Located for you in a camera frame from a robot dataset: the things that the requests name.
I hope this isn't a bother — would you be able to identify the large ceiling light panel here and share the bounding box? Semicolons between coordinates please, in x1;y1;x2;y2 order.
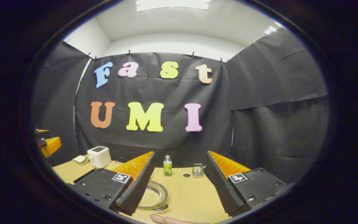
135;0;211;12

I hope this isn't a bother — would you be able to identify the green label drink bottle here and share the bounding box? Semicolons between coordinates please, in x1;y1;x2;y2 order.
163;155;172;177

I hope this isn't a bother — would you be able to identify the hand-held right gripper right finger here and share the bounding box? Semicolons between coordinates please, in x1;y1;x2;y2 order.
204;151;287;217

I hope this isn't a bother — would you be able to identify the pile of soybeans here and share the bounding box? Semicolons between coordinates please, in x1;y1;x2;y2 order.
139;188;161;207

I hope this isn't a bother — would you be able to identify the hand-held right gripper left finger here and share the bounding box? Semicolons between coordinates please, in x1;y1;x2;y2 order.
68;151;155;216

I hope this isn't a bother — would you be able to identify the metal wire utensil holder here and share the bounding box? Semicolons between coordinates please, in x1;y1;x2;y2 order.
192;163;204;178

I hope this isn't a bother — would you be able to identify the pale green rectangular plate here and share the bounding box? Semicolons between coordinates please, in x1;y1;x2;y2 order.
72;155;90;166

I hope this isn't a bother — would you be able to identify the black backdrop cloth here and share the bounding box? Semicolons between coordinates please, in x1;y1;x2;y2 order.
31;27;328;184

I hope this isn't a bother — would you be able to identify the white toaster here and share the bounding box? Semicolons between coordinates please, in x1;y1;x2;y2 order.
87;146;112;169

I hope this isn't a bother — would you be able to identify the stainless steel pot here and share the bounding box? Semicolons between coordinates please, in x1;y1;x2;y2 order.
137;180;169;212

